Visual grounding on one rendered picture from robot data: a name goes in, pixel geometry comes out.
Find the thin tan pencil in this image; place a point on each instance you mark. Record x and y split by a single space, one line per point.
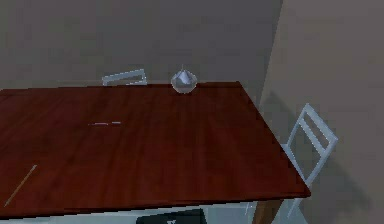
20 185

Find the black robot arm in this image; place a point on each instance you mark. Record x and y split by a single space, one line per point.
171 218

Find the dark red wooden table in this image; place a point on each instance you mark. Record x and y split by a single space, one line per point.
160 146

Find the thin silver utensil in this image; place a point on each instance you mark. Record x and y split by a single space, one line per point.
105 123

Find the white slatted chair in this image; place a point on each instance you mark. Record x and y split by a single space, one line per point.
124 77
313 140

